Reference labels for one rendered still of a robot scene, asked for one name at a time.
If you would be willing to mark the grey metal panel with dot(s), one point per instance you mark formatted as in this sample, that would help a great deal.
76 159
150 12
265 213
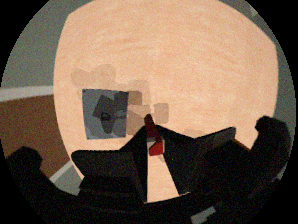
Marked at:
104 113

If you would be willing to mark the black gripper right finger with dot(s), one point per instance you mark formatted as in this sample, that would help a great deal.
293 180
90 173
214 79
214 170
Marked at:
183 154

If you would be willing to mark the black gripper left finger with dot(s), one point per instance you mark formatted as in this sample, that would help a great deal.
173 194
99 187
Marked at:
132 161

